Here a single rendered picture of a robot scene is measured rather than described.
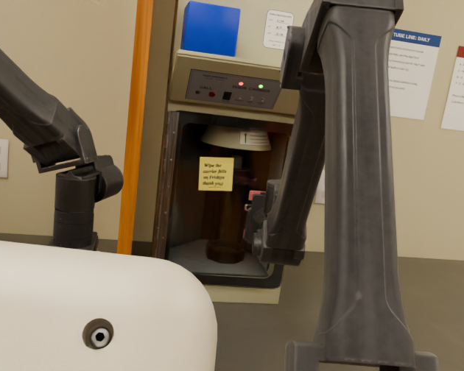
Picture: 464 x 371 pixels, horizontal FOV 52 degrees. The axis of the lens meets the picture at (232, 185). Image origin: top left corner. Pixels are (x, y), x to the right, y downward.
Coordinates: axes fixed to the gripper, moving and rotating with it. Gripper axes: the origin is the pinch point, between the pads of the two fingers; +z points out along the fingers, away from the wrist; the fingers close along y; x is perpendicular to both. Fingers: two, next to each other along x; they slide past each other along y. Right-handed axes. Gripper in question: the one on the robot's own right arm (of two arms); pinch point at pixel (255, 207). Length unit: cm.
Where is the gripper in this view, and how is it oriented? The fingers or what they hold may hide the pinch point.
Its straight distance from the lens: 104.3
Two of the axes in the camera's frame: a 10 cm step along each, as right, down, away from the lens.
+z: -1.8, -2.3, 9.6
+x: -9.8, -0.8, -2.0
